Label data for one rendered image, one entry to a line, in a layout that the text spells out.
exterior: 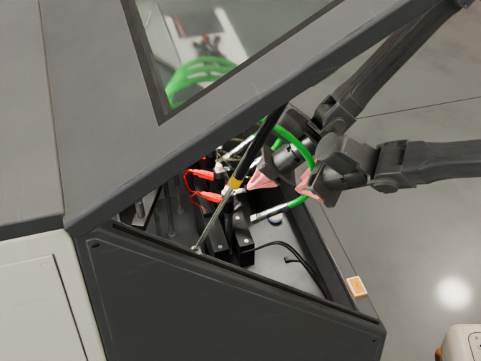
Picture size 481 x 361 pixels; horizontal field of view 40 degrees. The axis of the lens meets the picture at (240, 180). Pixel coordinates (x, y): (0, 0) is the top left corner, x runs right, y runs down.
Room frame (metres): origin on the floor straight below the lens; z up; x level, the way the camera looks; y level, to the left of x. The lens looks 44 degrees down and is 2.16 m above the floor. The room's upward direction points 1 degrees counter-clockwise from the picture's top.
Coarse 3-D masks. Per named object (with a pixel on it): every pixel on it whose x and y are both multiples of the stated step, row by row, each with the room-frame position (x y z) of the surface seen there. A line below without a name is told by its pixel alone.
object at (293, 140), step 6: (276, 126) 0.96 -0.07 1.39; (282, 132) 0.96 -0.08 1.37; (288, 132) 0.96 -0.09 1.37; (288, 138) 0.95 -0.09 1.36; (294, 138) 0.96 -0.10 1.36; (294, 144) 0.95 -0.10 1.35; (300, 144) 0.95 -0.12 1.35; (300, 150) 0.95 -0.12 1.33; (306, 150) 0.95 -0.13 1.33; (306, 156) 0.95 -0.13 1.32; (312, 162) 0.95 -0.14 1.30; (312, 168) 0.95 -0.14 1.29; (300, 198) 0.95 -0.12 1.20; (306, 198) 0.95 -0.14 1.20; (288, 204) 0.96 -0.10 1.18; (294, 204) 0.95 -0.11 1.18
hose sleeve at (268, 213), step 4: (280, 204) 0.97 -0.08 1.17; (284, 204) 0.96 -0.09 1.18; (272, 208) 0.96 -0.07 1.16; (276, 208) 0.96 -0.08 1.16; (280, 208) 0.96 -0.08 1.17; (284, 208) 0.95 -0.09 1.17; (288, 208) 0.95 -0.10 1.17; (260, 212) 0.97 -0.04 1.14; (264, 212) 0.97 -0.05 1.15; (268, 212) 0.96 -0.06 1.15; (272, 212) 0.96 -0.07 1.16; (276, 212) 0.96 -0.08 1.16; (280, 212) 0.95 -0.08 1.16; (260, 216) 0.96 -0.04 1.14; (264, 216) 0.96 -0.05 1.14; (268, 216) 0.96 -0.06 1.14; (260, 220) 0.96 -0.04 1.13
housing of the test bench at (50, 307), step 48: (0, 0) 1.25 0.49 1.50; (0, 48) 1.06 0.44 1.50; (0, 96) 0.91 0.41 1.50; (48, 96) 0.91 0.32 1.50; (0, 144) 0.79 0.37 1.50; (48, 144) 0.79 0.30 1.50; (0, 192) 0.68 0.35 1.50; (48, 192) 0.68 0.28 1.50; (0, 240) 0.61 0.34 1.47; (48, 240) 0.63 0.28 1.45; (0, 288) 0.61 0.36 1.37; (48, 288) 0.63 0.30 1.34; (0, 336) 0.60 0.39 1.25; (48, 336) 0.62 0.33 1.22; (96, 336) 0.64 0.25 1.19
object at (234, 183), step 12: (264, 120) 0.74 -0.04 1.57; (276, 120) 0.74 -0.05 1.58; (264, 132) 0.73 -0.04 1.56; (252, 144) 0.74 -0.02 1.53; (252, 156) 0.73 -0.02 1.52; (240, 168) 0.73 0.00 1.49; (228, 180) 0.74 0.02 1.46; (240, 180) 0.73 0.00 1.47; (228, 192) 0.73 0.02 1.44; (216, 216) 0.73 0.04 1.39
